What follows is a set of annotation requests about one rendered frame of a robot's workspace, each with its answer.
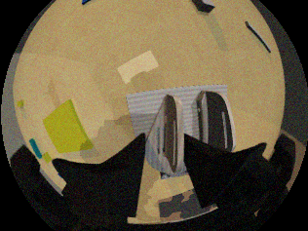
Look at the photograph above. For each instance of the yellow flat bar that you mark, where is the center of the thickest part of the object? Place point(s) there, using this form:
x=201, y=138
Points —
x=20, y=103

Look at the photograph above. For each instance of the grey square bar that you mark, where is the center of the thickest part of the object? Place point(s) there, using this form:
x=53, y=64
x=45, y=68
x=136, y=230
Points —
x=249, y=25

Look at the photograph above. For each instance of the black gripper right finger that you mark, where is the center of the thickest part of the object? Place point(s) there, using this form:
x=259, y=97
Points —
x=212, y=169

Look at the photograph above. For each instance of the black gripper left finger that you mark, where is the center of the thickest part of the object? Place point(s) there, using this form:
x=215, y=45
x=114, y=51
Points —
x=119, y=178

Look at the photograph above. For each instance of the yellow flat rectangular plate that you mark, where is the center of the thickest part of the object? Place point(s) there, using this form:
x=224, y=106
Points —
x=65, y=130

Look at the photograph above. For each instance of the teal rectangular block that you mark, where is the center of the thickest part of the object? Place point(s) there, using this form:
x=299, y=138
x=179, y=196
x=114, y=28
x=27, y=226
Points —
x=35, y=147

